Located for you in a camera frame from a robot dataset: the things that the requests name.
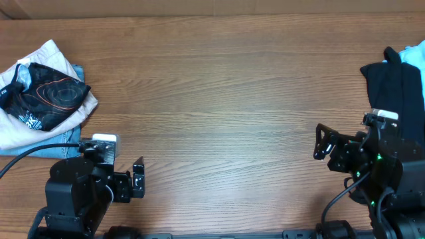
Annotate black printed cycling jersey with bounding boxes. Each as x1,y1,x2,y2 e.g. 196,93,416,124
1,62,91,131

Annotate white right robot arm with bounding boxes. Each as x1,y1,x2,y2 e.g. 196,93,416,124
313,121,424,238

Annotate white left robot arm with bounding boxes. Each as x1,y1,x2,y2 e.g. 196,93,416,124
28,139,145,238

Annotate blue folded jeans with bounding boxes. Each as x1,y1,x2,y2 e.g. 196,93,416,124
1,65,84,159

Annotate black garment pile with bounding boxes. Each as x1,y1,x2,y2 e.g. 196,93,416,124
360,46,424,145

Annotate beige folded trousers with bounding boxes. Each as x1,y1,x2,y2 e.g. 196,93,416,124
1,40,98,149

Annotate light blue garment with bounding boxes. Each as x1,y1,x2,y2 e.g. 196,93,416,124
380,42,424,115

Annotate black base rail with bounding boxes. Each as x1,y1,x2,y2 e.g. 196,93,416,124
96,219,376,239

